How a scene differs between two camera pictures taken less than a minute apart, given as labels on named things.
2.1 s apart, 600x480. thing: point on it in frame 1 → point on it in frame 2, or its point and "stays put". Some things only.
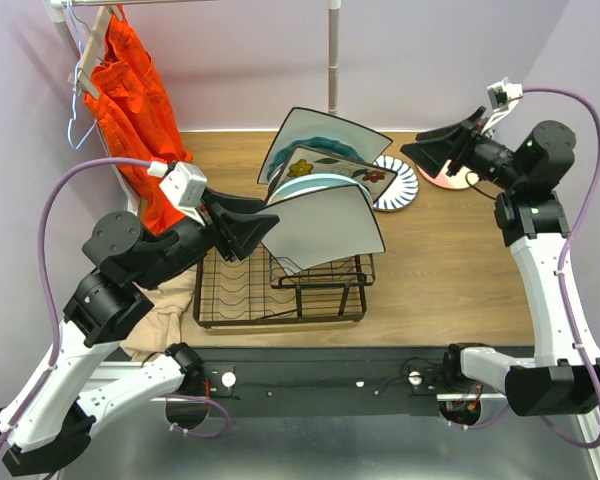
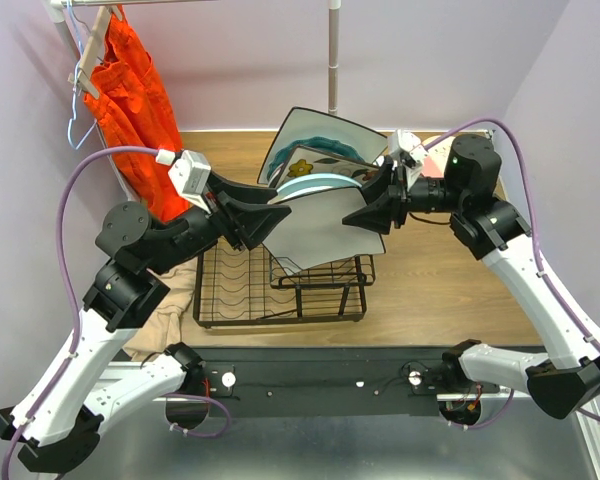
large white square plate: (304, 124) stays put
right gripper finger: (442, 133) → (380, 181)
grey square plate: (323, 228) stays put
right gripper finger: (430, 155) → (375, 217)
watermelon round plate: (305, 184) stays put
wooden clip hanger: (94, 47) stays put
